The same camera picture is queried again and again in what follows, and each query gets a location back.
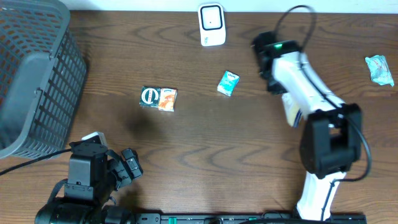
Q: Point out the black healing ointment box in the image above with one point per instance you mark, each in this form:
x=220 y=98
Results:
x=150 y=97

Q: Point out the white barcode scanner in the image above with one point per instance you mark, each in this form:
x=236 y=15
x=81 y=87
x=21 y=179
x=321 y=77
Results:
x=212 y=24

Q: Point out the grey plastic mesh basket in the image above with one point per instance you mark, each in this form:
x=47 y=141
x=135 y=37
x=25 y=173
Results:
x=42 y=78

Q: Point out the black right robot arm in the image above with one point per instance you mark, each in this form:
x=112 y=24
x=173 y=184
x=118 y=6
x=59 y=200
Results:
x=330 y=142

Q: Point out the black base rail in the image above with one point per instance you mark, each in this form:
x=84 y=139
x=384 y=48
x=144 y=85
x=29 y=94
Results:
x=156 y=218

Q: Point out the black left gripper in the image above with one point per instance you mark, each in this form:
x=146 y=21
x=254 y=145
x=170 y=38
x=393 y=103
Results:
x=125 y=166

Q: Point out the cream wipes pack blue edges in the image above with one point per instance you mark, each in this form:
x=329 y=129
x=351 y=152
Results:
x=292 y=111

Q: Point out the orange tissue pack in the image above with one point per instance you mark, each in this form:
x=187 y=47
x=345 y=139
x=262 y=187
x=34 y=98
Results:
x=167 y=99

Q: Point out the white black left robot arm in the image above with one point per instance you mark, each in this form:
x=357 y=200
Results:
x=95 y=172

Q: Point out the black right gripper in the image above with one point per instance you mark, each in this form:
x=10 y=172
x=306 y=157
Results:
x=273 y=88

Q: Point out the teal white Kleenex tissue pack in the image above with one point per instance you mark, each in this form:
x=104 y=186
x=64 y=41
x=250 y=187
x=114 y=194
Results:
x=228 y=83

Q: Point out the green soft wipes pack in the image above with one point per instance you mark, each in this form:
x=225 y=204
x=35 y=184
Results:
x=379 y=70

